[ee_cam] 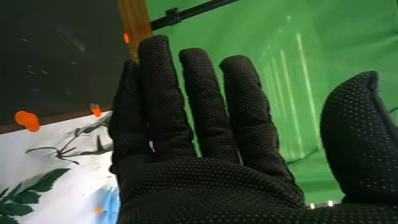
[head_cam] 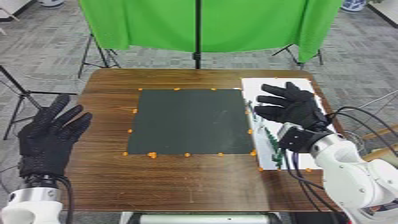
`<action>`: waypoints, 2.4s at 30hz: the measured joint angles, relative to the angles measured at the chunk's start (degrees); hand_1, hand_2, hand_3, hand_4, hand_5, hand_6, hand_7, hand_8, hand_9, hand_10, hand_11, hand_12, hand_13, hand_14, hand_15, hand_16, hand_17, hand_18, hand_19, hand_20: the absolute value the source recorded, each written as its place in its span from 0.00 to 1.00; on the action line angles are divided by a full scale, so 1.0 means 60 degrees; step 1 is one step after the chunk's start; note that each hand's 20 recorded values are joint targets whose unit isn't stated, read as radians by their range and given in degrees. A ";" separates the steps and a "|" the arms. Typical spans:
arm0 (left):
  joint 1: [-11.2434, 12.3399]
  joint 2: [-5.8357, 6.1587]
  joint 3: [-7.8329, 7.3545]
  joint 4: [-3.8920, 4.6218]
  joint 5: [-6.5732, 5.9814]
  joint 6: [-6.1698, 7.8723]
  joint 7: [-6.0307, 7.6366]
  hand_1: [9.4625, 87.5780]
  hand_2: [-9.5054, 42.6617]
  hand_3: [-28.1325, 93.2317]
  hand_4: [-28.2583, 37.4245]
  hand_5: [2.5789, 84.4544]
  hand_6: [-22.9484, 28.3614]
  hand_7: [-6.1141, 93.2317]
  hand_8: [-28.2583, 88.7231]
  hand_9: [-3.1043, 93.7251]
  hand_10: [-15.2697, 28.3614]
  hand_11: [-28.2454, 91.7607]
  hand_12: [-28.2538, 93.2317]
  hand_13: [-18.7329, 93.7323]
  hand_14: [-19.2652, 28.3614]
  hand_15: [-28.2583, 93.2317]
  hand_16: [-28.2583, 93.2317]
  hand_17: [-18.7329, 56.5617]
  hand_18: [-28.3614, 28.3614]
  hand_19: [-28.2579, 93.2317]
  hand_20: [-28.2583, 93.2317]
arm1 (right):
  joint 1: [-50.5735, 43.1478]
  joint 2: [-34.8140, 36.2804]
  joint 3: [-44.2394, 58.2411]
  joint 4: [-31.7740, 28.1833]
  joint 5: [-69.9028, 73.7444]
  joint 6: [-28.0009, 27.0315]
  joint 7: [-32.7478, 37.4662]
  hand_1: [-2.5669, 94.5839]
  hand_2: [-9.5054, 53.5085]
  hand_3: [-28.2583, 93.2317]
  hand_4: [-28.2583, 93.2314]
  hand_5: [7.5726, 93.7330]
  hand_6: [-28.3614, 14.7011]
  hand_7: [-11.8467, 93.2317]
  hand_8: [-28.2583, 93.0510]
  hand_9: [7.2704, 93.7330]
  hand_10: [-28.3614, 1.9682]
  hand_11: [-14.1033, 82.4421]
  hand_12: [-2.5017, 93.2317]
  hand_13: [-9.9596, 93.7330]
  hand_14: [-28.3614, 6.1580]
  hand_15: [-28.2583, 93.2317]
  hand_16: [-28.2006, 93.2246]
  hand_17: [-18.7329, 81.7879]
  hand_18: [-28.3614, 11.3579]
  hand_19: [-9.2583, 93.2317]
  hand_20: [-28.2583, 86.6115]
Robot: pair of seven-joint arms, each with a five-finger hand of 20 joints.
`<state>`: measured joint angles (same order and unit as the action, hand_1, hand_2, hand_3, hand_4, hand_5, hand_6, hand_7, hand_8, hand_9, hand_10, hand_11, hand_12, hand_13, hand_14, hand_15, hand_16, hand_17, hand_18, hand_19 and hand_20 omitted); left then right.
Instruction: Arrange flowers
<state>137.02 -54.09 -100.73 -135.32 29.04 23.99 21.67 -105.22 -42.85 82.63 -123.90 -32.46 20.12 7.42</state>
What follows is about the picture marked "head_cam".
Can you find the black backdrop stand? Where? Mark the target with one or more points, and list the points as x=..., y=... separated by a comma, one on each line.
x=197, y=33

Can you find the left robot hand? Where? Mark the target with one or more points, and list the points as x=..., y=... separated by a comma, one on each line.
x=46, y=143

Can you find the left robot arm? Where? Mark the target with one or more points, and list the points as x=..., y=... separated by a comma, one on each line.
x=32, y=203

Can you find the dark mat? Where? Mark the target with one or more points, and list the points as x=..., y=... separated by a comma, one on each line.
x=190, y=121

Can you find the white sheet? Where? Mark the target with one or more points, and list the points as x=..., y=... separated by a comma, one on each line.
x=268, y=80

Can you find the green sprig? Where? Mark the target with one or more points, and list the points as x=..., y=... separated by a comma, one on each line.
x=274, y=146
x=250, y=111

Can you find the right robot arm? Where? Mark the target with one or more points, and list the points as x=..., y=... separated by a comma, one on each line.
x=355, y=176

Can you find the blue and white vase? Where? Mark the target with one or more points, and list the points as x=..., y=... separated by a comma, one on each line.
x=50, y=2
x=353, y=4

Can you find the black tripod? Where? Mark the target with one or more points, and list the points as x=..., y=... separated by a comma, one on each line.
x=14, y=87

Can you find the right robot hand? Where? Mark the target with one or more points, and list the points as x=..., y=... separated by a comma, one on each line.
x=295, y=108

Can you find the pale grey bar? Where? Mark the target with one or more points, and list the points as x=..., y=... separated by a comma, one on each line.
x=201, y=218

